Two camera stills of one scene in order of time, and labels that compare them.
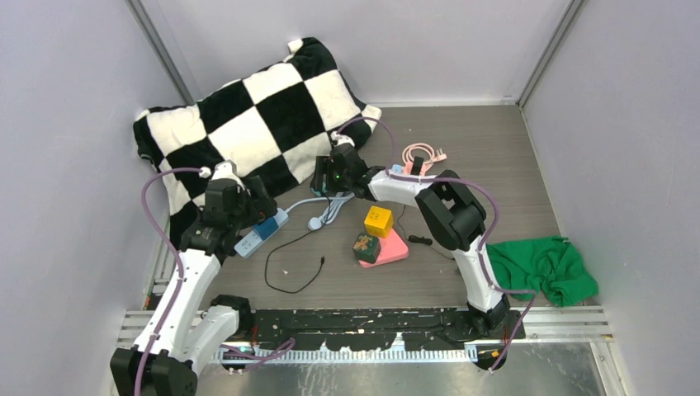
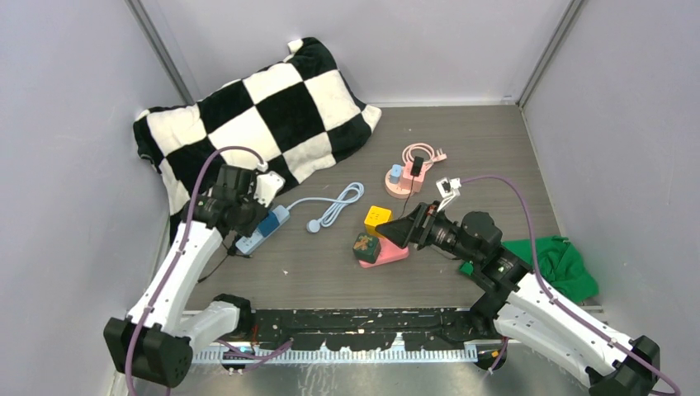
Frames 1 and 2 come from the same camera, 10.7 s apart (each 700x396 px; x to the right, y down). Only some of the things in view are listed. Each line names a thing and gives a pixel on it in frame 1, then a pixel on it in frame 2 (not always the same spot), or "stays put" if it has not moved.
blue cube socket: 266,228 stays put
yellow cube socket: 378,221 stays put
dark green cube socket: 366,247 stays put
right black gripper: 324,166 → 418,228
